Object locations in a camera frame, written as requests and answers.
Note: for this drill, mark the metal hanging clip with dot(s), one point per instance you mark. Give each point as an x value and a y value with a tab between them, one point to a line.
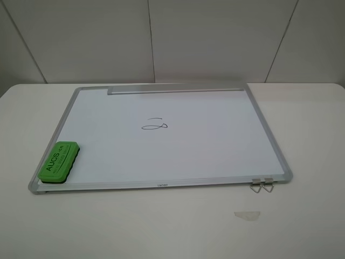
256	185
268	184

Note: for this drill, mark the green whiteboard eraser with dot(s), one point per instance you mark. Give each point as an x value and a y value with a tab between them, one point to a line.
59	162

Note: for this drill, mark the aluminium framed whiteboard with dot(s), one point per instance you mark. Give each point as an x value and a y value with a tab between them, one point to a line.
216	135

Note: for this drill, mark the clear tape scrap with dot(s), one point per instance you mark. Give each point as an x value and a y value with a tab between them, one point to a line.
248	216

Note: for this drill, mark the left metal hanging clip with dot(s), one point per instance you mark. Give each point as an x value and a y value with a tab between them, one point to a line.
256	185

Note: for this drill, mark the right metal hanging clip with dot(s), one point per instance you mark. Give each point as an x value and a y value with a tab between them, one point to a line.
268	184

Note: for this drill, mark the black handwriting mark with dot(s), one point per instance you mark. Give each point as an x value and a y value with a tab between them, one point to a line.
154	124

